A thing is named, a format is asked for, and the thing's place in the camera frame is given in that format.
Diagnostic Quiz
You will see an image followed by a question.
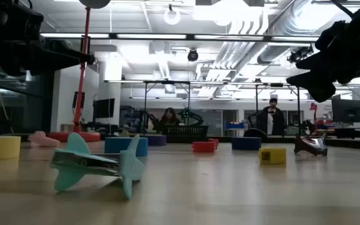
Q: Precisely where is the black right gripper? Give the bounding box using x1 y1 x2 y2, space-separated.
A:
286 9 360 103

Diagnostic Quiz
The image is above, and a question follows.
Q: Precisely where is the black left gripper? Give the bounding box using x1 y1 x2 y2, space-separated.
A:
4 0 96 76

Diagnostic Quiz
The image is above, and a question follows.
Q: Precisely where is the light blue tape roll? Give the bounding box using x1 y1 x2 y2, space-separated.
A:
104 136 149 158

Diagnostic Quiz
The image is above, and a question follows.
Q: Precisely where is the purple tape roll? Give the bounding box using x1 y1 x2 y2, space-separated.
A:
142 134 168 147

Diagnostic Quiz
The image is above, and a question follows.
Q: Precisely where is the teal staple remover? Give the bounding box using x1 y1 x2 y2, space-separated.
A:
50 132 146 201

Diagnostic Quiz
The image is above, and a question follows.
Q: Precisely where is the black ceiling projector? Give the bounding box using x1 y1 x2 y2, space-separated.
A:
287 45 314 64

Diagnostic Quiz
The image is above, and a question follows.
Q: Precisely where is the black monitor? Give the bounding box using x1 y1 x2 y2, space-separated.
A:
331 98 360 124
92 97 116 119

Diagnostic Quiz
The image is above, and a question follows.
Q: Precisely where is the person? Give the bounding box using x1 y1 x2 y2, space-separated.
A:
157 107 183 128
256 97 286 136

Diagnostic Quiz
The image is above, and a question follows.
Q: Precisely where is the red desk lamp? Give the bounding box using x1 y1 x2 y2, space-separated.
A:
47 0 111 143

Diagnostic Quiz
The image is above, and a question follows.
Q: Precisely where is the blue storage bin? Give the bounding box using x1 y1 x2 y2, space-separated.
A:
224 122 245 130

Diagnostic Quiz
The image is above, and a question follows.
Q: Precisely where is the black overhead light beam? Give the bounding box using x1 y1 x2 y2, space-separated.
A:
39 32 321 44

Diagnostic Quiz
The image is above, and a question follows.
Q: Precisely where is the black plastic basket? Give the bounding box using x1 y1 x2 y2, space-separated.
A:
162 125 210 144

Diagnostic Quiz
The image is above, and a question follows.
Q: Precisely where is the black metal rig frame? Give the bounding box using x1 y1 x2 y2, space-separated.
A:
254 82 301 135
142 80 192 134

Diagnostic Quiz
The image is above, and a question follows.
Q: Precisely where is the black wall screen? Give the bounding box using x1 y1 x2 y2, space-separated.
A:
72 91 86 109

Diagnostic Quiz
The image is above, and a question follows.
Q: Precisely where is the black aluminium table frame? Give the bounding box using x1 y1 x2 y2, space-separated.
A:
11 132 360 151

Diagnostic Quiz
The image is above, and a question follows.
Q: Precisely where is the black arched handle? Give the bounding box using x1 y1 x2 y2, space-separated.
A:
243 127 268 139

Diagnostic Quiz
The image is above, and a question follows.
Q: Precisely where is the white ring light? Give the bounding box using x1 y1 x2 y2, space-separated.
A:
163 6 182 26

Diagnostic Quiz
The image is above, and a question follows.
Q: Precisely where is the black ceiling camera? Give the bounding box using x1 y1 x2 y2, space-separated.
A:
187 49 199 63

